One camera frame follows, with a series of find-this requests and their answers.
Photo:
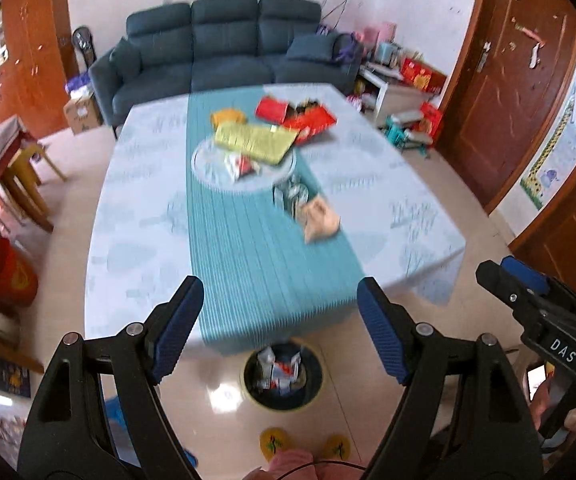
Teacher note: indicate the yellow slipper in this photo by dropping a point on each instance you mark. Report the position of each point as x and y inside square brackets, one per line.
[274, 442]
[335, 447]

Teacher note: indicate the teal toy stool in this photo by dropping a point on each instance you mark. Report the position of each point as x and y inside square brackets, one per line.
[403, 132]

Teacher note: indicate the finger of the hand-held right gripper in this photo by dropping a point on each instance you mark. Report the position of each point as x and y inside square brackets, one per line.
[493, 275]
[525, 272]

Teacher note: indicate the pile of discarded wrappers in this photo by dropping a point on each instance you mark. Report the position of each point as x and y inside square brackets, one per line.
[280, 372]

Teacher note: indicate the dark round trash bin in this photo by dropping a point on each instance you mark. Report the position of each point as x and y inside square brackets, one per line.
[246, 377]

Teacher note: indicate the pink bag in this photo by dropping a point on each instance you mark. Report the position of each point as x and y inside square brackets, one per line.
[355, 102]

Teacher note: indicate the giraffe height chart poster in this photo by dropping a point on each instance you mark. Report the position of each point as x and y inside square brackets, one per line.
[563, 135]

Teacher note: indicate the table with patterned tablecloth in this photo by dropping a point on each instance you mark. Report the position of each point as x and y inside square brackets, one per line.
[248, 260]

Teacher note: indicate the brown wooden door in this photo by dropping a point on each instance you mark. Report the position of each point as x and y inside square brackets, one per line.
[568, 230]
[513, 85]

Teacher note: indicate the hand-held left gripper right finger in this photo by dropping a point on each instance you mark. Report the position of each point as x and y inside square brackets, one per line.
[385, 335]

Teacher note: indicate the dark blue sofa cushion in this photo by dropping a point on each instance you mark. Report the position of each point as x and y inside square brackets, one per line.
[125, 57]
[313, 47]

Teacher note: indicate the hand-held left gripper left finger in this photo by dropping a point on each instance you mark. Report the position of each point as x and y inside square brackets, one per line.
[178, 330]

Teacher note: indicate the purple bag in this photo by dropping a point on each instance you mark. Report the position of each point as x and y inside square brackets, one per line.
[348, 47]

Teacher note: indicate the pink gift bags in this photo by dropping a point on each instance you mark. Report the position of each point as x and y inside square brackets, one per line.
[383, 32]

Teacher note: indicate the yellow wooden stool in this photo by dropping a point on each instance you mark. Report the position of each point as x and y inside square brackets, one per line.
[23, 170]

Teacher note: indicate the large red shopping bag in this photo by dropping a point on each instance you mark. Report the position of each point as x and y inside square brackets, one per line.
[10, 275]

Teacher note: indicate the red white wrapper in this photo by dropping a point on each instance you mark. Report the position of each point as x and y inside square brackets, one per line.
[240, 166]

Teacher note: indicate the purple packet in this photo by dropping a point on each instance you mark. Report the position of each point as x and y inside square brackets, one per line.
[78, 82]

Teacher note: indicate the dark brown printed packet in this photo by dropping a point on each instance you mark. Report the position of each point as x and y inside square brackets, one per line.
[305, 106]

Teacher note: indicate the dark blue sofa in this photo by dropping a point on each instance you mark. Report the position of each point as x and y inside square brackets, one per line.
[223, 35]

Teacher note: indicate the small red gift bag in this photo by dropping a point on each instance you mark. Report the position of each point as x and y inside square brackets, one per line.
[430, 120]

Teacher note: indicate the orange yellow bag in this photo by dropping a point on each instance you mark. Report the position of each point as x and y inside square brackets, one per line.
[228, 117]

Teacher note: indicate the brown paper bag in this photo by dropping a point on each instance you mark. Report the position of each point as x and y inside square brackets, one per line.
[320, 220]

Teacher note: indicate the black standing fan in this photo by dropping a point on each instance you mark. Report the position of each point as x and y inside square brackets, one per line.
[84, 47]

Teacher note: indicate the white low stand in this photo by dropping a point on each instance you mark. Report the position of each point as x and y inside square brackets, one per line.
[385, 92]

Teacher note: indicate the person's right hand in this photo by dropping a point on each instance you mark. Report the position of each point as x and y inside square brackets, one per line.
[538, 405]

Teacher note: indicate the mint green appliance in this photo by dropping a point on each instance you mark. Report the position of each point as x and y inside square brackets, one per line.
[385, 52]

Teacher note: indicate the person's left leg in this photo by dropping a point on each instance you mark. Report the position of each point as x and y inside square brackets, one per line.
[283, 467]

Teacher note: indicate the red foil packet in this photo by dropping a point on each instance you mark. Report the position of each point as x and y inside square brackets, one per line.
[272, 109]

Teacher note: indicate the cardboard box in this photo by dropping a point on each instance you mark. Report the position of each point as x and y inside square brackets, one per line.
[83, 110]

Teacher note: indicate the orange wooden cabinet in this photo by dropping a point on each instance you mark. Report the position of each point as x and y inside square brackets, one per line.
[33, 50]

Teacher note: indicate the yellow green packet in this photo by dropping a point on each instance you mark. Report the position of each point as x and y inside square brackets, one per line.
[255, 141]

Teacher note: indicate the red gift box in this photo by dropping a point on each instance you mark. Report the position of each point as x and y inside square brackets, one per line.
[420, 77]

